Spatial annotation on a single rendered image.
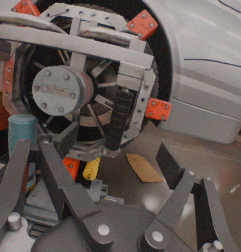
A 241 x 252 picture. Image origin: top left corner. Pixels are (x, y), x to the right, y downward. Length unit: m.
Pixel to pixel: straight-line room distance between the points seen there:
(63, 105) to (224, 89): 0.73
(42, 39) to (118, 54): 0.17
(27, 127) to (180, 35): 0.69
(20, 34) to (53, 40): 0.08
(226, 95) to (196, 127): 0.22
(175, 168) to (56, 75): 0.33
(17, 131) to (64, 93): 0.20
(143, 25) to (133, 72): 0.28
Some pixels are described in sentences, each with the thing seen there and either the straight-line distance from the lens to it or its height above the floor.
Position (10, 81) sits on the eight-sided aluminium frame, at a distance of 0.64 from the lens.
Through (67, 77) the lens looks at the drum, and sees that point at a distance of 0.38.
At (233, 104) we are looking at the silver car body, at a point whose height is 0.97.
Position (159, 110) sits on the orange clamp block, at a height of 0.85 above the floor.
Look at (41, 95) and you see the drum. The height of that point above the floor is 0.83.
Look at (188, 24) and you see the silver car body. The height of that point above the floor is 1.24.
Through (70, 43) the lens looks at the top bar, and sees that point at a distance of 0.34.
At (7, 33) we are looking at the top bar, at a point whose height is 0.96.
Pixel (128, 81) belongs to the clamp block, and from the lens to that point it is 0.29.
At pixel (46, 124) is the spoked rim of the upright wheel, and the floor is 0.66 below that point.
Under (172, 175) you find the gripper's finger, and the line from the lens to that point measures 0.18.
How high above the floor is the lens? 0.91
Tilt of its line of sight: 17 degrees down
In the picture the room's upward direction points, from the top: 15 degrees clockwise
